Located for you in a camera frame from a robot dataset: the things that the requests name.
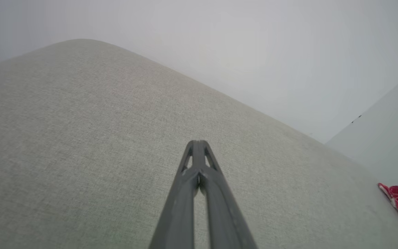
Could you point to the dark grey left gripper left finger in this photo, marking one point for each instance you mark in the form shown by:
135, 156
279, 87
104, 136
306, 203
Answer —
178, 214

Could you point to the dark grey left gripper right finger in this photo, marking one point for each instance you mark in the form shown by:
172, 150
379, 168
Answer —
223, 214

